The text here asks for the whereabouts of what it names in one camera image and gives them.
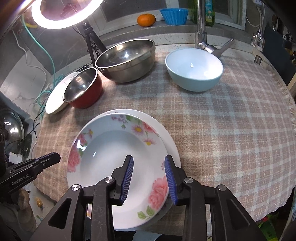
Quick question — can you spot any pink floral white plate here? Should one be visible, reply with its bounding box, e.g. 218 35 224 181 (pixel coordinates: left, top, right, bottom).
97 109 181 232

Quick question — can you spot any rose pattern deep plate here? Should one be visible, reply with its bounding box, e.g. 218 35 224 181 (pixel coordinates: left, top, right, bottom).
66 113 169 231

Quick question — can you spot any white plate olive pattern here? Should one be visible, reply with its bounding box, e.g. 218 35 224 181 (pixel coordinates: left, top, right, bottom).
45 71 79 114

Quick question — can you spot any red steel-lined bowl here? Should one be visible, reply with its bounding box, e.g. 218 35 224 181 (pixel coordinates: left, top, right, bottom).
63 67 103 109

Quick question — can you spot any light blue ceramic bowl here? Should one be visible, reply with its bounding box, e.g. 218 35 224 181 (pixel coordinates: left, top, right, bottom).
165 48 224 92

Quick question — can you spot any large stainless steel bowl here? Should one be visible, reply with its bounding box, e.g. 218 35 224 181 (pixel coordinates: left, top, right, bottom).
95 39 156 83

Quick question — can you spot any steel pot lid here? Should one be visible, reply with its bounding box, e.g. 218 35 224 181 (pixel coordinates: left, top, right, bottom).
1 109 25 153

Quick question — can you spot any plaid tablecloth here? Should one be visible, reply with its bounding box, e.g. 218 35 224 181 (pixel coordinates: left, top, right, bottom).
34 48 295 221

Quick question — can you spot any black tripod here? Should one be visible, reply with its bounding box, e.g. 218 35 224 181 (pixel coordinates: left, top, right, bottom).
78 20 107 67

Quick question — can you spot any small chrome sink cap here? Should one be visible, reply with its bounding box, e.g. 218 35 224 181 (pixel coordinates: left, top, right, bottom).
254 55 262 65

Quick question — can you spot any chrome faucet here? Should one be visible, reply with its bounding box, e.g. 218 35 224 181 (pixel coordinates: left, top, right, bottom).
195 0 234 58

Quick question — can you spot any blue fluted cup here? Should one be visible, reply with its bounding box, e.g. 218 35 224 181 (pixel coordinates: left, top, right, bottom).
159 8 189 26

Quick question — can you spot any green dish soap bottle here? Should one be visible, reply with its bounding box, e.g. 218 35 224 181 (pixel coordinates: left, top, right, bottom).
191 0 215 27

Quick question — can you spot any orange tangerine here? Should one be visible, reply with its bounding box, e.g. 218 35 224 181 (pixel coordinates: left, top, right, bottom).
137 14 156 27

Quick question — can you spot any teal cable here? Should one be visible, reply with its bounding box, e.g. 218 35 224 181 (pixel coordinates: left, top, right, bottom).
21 14 63 121

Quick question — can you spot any white cable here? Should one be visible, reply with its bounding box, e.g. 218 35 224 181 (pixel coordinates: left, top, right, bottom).
11 29 48 84

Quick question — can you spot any ring light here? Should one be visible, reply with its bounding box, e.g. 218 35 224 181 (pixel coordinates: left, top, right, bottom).
31 0 103 30

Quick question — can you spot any flexible sprayer hose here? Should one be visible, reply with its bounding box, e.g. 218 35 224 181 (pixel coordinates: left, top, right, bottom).
250 4 266 52

